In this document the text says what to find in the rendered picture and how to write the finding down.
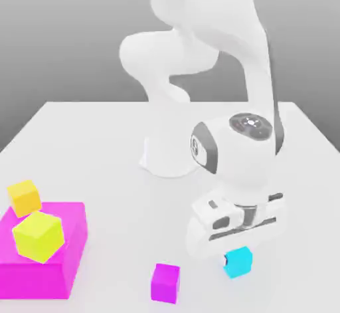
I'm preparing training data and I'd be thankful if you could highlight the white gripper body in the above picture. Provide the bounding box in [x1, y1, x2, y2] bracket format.
[185, 206, 285, 263]

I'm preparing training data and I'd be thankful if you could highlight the small cyan cube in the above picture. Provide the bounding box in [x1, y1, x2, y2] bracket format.
[222, 245, 254, 280]

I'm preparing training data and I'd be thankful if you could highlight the small purple cube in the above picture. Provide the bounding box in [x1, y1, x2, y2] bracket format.
[150, 262, 181, 305]

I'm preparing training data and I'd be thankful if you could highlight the small yellow cube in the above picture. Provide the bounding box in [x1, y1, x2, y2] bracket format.
[12, 211, 65, 264]

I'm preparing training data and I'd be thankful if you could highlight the small orange cube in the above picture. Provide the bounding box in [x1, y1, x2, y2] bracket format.
[7, 179, 43, 219]

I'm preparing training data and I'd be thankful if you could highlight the large magenta box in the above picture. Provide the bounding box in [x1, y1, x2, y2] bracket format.
[0, 201, 89, 300]

